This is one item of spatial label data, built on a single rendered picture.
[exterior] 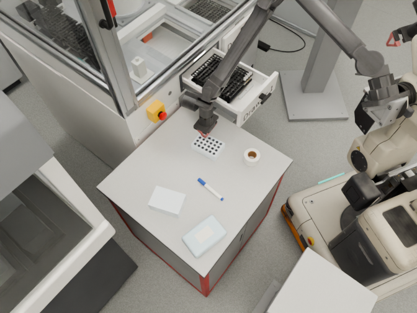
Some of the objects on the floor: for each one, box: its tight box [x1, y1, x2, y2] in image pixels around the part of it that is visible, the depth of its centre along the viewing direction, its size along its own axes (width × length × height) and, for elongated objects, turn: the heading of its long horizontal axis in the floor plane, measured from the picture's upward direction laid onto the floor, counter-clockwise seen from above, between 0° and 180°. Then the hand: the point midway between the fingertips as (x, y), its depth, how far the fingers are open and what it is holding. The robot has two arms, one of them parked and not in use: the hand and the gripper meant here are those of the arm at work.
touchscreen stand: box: [279, 0, 364, 122], centre depth 214 cm, size 50×45×102 cm
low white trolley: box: [96, 106, 294, 297], centre depth 171 cm, size 58×62×76 cm
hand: (206, 133), depth 141 cm, fingers open, 3 cm apart
